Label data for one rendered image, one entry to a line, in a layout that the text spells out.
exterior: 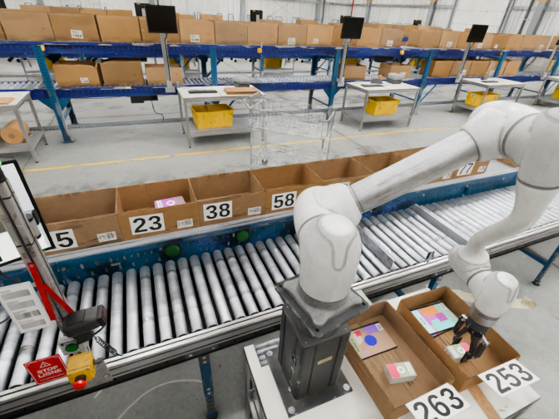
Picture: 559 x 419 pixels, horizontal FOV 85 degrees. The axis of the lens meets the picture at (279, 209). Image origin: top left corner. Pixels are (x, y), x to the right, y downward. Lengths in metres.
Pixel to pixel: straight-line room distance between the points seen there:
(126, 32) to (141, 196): 4.28
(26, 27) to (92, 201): 4.38
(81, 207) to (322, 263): 1.52
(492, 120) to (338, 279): 0.62
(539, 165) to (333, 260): 0.56
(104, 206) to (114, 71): 3.99
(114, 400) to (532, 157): 2.23
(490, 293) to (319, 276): 0.66
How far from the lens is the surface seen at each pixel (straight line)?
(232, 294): 1.57
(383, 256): 1.88
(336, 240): 0.79
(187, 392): 2.18
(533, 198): 1.05
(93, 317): 1.17
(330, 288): 0.86
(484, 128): 1.06
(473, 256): 1.35
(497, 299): 1.30
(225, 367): 2.23
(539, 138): 0.98
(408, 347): 1.52
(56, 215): 2.06
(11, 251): 1.21
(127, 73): 5.78
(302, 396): 1.29
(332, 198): 0.96
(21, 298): 1.19
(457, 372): 1.46
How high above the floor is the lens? 1.93
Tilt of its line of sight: 33 degrees down
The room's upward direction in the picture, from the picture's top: 4 degrees clockwise
